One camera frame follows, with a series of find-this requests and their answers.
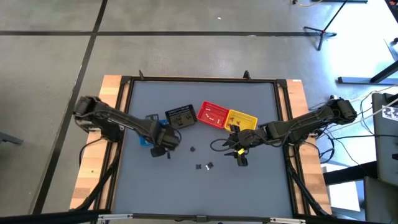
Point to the black frame clip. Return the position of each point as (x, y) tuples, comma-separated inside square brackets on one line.
[(141, 75), (247, 75)]

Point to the blue plastic basket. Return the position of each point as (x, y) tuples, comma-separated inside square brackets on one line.
[(142, 141)]

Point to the grey cabinet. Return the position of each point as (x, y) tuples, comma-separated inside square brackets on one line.
[(384, 149)]

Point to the grey box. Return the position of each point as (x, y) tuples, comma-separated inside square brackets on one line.
[(381, 202)]

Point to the black table frame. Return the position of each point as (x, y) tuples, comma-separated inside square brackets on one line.
[(202, 79)]

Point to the black desk leg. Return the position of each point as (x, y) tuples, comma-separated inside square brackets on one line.
[(357, 80)]

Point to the red plastic basket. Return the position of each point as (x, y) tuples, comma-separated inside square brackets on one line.
[(214, 107)]

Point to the yellow plastic basket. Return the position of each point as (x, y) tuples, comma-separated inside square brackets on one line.
[(247, 126)]

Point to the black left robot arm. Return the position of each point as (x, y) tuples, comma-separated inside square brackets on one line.
[(118, 118)]

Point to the black floor beam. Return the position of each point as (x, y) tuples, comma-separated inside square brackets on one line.
[(348, 175)]

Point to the grey chair base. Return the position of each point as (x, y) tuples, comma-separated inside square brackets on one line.
[(9, 138)]

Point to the wooden table side panel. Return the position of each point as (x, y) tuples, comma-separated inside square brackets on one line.
[(93, 174), (311, 174)]

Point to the black tripod stand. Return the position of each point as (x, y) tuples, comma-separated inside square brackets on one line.
[(323, 31)]

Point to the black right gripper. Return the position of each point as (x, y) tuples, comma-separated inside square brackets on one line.
[(252, 138)]

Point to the black camera rig beam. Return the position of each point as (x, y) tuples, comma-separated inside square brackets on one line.
[(199, 218)]

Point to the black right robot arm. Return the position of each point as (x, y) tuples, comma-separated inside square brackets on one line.
[(304, 124)]

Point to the black-white fiducial marker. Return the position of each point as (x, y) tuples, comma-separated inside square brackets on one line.
[(391, 113)]

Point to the black plastic basket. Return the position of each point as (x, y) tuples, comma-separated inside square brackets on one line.
[(183, 109)]

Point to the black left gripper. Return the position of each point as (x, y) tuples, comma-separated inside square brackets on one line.
[(168, 138)]

